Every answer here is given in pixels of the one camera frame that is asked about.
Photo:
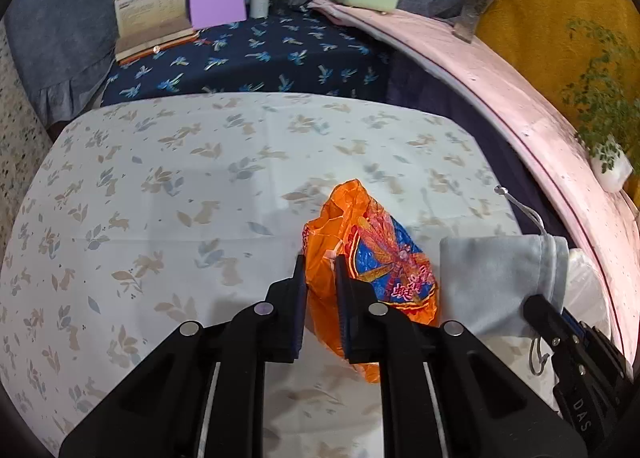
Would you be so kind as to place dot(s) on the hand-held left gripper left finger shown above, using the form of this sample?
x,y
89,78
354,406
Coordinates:
x,y
299,310

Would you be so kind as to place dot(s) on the orange plastic bag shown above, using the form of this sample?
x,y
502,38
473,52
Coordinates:
x,y
380,248

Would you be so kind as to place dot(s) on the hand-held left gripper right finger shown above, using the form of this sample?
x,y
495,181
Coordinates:
x,y
342,310

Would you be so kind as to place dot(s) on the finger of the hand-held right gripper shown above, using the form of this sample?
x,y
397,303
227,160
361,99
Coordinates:
x,y
600,345
570,363

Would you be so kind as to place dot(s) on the green plant in white pot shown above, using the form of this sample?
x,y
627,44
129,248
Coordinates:
x,y
605,102

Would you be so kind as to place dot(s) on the grey blue cloth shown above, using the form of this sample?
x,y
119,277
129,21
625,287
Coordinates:
x,y
65,37

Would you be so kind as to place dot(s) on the dark purple sheet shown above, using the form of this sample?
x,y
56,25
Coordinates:
x,y
450,102

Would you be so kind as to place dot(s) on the rabbit print bedsheet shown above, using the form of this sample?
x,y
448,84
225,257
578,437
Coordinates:
x,y
150,218

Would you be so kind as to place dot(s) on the pink ledge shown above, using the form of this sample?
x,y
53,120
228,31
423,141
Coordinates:
x,y
505,87

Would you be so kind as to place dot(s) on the cream standing book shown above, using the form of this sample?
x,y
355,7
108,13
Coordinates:
x,y
150,0

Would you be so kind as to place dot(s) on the dark blue printed cloth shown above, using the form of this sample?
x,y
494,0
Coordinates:
x,y
280,57

